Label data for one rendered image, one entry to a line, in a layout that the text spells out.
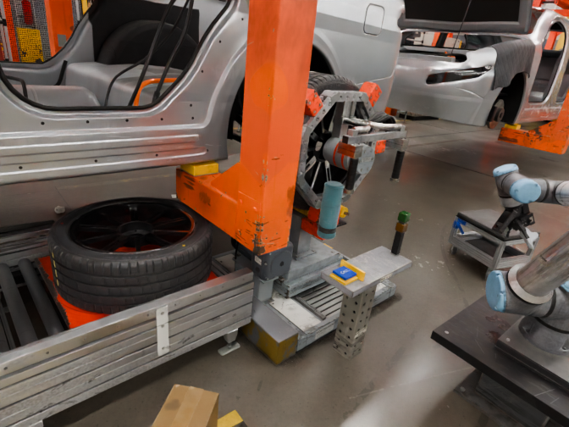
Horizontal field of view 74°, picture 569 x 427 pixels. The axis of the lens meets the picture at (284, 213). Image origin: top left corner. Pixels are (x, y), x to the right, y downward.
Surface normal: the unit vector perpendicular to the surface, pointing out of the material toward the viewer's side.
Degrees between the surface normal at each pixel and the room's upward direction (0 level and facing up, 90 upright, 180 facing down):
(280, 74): 90
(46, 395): 90
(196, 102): 90
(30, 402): 90
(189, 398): 0
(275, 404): 0
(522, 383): 0
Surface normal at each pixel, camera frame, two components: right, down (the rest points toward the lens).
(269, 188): 0.66, 0.36
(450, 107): -0.27, 0.60
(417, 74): -0.65, 0.15
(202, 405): 0.11, -0.91
